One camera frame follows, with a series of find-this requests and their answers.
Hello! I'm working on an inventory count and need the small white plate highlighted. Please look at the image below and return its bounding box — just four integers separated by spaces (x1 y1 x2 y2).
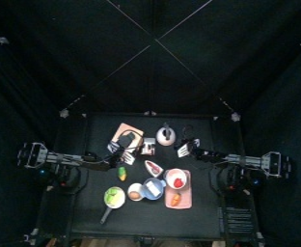
127 182 147 203

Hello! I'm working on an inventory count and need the black toy cleaver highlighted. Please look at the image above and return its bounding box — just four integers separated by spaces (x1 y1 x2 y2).
118 136 135 150

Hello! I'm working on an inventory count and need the pink cutting board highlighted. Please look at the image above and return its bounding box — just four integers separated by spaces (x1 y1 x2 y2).
164 169 194 210

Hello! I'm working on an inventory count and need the wooden cutting board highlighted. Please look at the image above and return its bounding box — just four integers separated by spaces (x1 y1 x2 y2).
112 122 146 154

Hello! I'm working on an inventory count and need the small white toy appliance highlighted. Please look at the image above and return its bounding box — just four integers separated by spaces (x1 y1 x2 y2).
140 137 159 156

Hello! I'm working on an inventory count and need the black plate with white text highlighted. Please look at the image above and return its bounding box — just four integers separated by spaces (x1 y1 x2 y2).
224 206 254 235

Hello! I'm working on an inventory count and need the green toy vegetable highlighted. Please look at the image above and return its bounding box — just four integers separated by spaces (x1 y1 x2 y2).
107 188 122 205

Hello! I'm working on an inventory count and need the white red wedge slice toy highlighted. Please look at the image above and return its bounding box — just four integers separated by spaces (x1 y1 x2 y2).
143 159 166 178

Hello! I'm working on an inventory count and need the white rectangular toy block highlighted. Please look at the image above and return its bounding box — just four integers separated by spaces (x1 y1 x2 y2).
146 183 163 198

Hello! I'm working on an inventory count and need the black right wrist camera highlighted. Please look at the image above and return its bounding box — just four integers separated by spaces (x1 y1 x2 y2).
180 125 198 143

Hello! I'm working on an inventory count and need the blue toy bowl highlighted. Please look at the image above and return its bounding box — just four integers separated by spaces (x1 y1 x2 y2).
142 177 168 201

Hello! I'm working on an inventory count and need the green yellow toy corn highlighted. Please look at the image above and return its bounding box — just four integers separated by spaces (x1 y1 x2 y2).
118 166 130 182

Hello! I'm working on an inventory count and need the cream toy frying pan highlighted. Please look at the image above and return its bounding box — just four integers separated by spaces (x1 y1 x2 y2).
99 186 128 225

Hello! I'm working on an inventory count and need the white red toy bowl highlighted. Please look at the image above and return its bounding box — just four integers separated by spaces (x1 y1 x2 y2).
164 168 190 190

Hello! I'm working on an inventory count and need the thin light diagonal cord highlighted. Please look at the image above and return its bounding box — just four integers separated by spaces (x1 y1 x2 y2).
104 0 239 114
64 0 214 109

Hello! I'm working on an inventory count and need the orange toy carrot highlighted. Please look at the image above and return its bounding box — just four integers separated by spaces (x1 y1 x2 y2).
170 192 183 207

